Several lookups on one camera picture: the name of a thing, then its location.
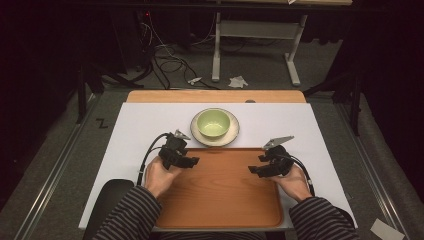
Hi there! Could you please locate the green bowl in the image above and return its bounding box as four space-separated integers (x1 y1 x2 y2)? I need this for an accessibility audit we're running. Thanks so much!
196 108 232 140

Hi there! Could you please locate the person's right hand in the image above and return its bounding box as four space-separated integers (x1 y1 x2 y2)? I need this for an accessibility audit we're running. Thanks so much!
266 164 313 203

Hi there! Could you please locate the crumpled white paper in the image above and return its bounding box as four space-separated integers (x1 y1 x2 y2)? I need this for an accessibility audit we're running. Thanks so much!
228 75 249 89

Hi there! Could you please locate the person's left hand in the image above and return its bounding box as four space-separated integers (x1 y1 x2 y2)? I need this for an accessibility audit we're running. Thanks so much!
144 155 183 200

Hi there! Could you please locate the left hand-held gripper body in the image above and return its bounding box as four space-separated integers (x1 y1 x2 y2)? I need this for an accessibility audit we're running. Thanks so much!
158 129 192 170

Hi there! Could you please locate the right hand-held gripper black cable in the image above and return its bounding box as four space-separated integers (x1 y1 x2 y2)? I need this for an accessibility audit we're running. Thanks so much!
289 154 316 197

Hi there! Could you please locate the bundle of floor cables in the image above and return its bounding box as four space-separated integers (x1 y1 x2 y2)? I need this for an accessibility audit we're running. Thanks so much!
138 11 222 91

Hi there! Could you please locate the white paper sheet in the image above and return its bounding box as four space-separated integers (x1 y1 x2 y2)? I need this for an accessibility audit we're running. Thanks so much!
369 217 406 240

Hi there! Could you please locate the hand-held gripper black cable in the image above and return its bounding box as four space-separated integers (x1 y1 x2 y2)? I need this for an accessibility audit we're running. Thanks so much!
136 132 171 187
289 154 316 197

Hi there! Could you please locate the cream plate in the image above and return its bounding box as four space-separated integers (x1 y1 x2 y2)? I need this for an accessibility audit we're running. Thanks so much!
189 107 241 148

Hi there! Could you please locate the white table mat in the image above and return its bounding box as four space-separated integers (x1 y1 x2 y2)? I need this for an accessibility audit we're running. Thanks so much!
78 101 359 232

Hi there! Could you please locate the left hand-held gripper black cable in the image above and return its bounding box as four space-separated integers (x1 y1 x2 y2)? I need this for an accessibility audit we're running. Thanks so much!
136 132 171 187

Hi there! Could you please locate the metal floor rail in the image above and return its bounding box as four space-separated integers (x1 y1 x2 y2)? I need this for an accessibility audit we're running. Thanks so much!
334 102 412 240
12 93 102 240

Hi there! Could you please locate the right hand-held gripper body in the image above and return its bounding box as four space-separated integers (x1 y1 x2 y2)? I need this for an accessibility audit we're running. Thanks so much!
258 135 296 178

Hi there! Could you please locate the wooden tray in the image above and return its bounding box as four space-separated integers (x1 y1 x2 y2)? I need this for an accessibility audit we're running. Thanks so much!
153 146 285 230

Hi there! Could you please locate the white desk frame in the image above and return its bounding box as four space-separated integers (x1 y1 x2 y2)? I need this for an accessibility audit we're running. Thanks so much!
206 0 354 87

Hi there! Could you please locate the black metal stand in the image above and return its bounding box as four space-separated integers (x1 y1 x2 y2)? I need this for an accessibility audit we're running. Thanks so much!
75 61 145 125
302 68 365 138

